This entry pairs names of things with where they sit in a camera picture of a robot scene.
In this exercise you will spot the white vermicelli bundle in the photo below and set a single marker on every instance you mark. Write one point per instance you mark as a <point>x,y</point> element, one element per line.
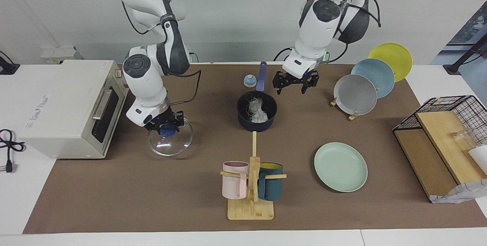
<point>258,113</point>

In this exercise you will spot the dark teal mug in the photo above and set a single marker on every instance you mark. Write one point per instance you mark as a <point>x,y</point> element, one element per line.
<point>271,185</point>

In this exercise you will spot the grey plate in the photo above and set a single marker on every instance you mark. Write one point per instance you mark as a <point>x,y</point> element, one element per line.
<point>354,94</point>

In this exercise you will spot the light blue plate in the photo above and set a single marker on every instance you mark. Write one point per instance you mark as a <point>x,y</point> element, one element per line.
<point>378,75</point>

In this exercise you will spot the wooden mug tree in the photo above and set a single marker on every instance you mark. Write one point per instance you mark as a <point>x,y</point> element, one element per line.
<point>251,211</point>

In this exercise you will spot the white power strip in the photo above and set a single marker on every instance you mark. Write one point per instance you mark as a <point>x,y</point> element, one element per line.
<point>61,54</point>

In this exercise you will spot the brown table mat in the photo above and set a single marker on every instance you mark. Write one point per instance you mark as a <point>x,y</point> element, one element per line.
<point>152,192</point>

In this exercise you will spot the black stand base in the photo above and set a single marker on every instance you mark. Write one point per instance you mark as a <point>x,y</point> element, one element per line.
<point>8,67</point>
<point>454,67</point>

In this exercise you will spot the small blue bell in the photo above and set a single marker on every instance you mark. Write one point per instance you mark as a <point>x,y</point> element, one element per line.
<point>250,82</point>

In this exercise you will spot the pink mug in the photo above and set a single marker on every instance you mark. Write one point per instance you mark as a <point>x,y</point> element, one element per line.
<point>233,183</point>

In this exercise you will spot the glass lid with blue knob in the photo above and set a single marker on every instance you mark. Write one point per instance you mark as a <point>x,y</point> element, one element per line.
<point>169,145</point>

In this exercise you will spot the cream toaster oven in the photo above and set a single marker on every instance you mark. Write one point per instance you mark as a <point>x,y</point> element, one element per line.
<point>64,105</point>

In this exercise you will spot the yellow plate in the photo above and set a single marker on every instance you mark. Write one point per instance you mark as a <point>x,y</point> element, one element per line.
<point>395,57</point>

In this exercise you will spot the wooden shelf with marbled sides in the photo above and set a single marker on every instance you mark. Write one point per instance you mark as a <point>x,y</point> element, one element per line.
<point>422,162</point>

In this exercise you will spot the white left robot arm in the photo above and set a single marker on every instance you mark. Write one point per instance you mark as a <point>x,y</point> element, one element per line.
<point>319,29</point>

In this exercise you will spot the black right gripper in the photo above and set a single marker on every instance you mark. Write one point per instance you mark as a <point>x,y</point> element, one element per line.
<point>165,117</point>

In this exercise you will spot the white cup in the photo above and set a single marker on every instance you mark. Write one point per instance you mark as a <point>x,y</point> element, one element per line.
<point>480,157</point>

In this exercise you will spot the green plate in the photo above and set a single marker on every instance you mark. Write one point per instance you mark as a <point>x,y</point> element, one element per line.
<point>340,167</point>

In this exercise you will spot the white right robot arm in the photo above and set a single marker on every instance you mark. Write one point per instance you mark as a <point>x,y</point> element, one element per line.
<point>144,82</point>

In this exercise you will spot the clear glass cup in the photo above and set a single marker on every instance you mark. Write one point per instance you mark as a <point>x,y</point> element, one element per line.
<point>465,139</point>

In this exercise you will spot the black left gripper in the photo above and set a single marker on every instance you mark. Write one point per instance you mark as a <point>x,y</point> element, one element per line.
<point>295,80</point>

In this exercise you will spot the wooden plate rack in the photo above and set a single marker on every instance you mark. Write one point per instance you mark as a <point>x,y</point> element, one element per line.
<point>352,117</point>

